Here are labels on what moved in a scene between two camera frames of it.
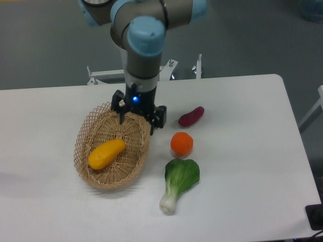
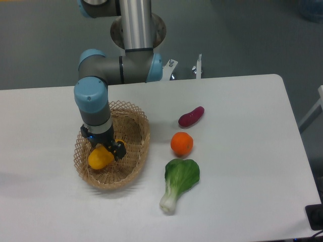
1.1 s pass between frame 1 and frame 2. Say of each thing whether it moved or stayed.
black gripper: moved
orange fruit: stayed
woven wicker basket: stayed
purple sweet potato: stayed
